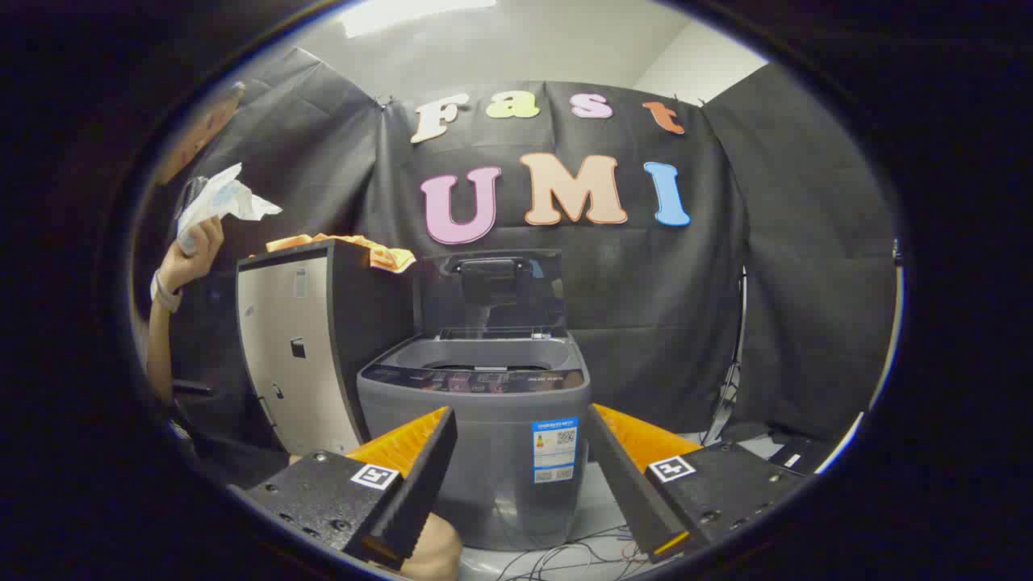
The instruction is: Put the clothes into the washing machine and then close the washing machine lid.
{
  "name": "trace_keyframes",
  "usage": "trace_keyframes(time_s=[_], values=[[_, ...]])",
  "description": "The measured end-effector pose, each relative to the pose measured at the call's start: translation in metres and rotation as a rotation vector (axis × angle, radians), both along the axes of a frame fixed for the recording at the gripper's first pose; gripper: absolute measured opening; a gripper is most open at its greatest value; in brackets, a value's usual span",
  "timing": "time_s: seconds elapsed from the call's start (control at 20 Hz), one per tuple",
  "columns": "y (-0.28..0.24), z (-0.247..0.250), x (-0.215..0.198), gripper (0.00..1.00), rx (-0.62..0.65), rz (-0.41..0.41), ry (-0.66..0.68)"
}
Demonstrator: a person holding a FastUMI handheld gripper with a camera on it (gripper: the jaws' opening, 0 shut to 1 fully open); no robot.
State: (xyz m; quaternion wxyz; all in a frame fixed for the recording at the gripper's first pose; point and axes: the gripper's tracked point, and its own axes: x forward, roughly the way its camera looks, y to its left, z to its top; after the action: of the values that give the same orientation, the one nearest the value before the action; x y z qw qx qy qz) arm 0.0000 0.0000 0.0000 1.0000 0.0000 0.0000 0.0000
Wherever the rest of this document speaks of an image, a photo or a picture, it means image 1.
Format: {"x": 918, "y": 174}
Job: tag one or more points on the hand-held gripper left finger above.
{"x": 420, "y": 476}

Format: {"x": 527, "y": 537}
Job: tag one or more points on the white crumpled cloth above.
{"x": 222, "y": 198}

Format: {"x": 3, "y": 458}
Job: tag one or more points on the black backdrop cloth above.
{"x": 646, "y": 307}

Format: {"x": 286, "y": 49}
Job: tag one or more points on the beige wristband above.
{"x": 165, "y": 294}

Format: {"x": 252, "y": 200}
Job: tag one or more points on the backdrop stand pole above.
{"x": 738, "y": 347}

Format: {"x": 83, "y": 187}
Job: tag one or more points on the black and white cabinet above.
{"x": 282, "y": 355}

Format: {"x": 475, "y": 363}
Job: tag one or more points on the orange polo shirt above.
{"x": 387, "y": 257}

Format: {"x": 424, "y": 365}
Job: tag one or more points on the person's knee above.
{"x": 436, "y": 553}

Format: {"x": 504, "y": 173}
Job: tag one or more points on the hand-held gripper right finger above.
{"x": 621, "y": 476}

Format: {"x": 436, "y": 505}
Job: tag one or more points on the grey washing machine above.
{"x": 484, "y": 452}

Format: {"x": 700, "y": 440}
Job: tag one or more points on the black flat floor box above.
{"x": 807, "y": 452}

